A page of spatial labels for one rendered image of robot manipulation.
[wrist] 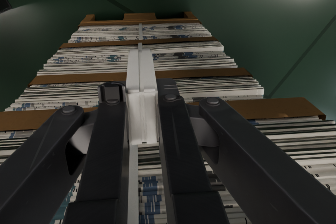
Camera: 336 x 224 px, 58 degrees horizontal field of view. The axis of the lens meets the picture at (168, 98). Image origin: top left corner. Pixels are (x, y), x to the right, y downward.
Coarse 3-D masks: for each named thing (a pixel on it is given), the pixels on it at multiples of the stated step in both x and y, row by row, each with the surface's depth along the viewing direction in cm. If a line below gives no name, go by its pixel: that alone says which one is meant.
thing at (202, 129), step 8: (160, 80) 17; (168, 80) 17; (160, 88) 16; (168, 88) 16; (176, 88) 16; (192, 112) 14; (192, 120) 13; (200, 120) 13; (200, 128) 13; (208, 128) 13; (200, 136) 14; (208, 136) 13; (216, 136) 13; (200, 144) 14; (208, 144) 14; (216, 144) 14
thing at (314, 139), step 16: (272, 128) 27; (288, 128) 27; (304, 128) 27; (320, 128) 27; (288, 144) 25; (304, 144) 25; (320, 144) 25; (304, 160) 23; (320, 160) 23; (208, 176) 22; (320, 176) 22; (224, 192) 21; (240, 208) 20
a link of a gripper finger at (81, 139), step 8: (88, 112) 14; (96, 112) 14; (88, 120) 13; (80, 128) 13; (88, 128) 13; (128, 128) 14; (72, 136) 13; (80, 136) 13; (88, 136) 13; (128, 136) 14; (72, 144) 13; (80, 144) 13; (88, 144) 13; (72, 152) 13; (80, 152) 13
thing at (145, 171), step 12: (144, 144) 25; (156, 144) 25; (144, 156) 24; (156, 156) 24; (144, 168) 23; (156, 168) 23; (144, 180) 22; (156, 180) 22; (144, 192) 21; (156, 192) 21; (144, 204) 20; (156, 204) 20; (144, 216) 19; (156, 216) 19
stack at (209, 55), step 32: (96, 32) 83; (128, 32) 83; (160, 32) 83; (192, 32) 83; (64, 64) 59; (96, 64) 59; (160, 64) 59; (192, 64) 58; (224, 64) 58; (32, 96) 45; (64, 96) 45; (96, 96) 45; (192, 96) 46; (224, 96) 46; (256, 96) 46
